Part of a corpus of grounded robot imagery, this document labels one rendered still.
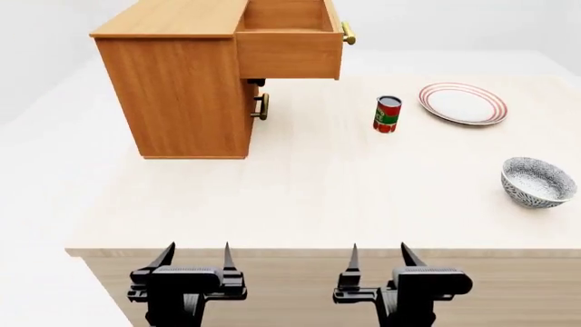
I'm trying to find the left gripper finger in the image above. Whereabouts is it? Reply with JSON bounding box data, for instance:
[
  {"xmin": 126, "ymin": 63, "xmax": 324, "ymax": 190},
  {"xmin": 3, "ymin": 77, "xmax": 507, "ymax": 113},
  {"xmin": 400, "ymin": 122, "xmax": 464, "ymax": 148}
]
[
  {"xmin": 221, "ymin": 241, "xmax": 247, "ymax": 290},
  {"xmin": 129, "ymin": 241, "xmax": 177, "ymax": 289}
]

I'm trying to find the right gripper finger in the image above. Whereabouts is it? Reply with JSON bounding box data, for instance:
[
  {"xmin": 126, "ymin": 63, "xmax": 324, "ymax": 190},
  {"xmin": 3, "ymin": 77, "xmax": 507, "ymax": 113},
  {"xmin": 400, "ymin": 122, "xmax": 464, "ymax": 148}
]
[
  {"xmin": 339, "ymin": 243, "xmax": 363, "ymax": 291},
  {"xmin": 399, "ymin": 241, "xmax": 429, "ymax": 268}
]

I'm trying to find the black white patterned bowl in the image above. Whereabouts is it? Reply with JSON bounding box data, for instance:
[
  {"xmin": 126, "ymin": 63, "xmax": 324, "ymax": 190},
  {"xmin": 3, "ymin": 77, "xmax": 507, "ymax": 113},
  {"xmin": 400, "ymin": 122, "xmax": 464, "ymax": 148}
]
[{"xmin": 500, "ymin": 156, "xmax": 578, "ymax": 210}]

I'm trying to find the wooden three-drawer cabinet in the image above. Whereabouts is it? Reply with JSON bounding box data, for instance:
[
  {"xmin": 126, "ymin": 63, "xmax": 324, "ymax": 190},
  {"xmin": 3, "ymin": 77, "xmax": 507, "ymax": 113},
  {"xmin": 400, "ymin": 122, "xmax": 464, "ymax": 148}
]
[{"xmin": 89, "ymin": 0, "xmax": 271, "ymax": 161}]

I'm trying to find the open wooden drawer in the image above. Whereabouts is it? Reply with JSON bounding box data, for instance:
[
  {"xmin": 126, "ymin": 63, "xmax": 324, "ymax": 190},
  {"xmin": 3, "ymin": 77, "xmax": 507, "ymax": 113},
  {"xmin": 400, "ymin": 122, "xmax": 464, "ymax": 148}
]
[{"xmin": 234, "ymin": 0, "xmax": 346, "ymax": 82}]

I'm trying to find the red green tomato sauce can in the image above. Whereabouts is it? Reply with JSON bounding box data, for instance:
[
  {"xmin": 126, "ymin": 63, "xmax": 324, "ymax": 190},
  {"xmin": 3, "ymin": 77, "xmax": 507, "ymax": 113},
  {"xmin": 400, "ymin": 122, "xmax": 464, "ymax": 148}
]
[{"xmin": 372, "ymin": 94, "xmax": 404, "ymax": 135}]

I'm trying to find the white plate with red rings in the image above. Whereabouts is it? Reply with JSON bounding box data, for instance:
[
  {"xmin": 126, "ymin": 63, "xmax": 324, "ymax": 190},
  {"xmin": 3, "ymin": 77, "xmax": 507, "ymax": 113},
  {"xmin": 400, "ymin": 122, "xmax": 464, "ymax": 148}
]
[{"xmin": 417, "ymin": 82, "xmax": 508, "ymax": 127}]

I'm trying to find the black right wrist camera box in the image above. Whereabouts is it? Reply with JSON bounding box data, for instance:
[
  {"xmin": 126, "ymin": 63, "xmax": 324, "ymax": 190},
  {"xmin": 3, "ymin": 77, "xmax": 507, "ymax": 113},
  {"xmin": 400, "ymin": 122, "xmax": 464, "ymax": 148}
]
[{"xmin": 391, "ymin": 265, "xmax": 474, "ymax": 292}]

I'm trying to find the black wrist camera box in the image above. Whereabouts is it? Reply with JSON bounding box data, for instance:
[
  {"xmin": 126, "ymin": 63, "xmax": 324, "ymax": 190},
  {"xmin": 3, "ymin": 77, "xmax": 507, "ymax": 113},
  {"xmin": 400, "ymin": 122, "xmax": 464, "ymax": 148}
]
[
  {"xmin": 391, "ymin": 265, "xmax": 474, "ymax": 292},
  {"xmin": 150, "ymin": 265, "xmax": 224, "ymax": 292}
]

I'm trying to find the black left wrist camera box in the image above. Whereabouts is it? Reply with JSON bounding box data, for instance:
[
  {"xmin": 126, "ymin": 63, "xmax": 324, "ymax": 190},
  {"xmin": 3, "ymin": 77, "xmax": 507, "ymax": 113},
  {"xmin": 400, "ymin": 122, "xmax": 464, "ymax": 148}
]
[{"xmin": 150, "ymin": 265, "xmax": 224, "ymax": 292}]

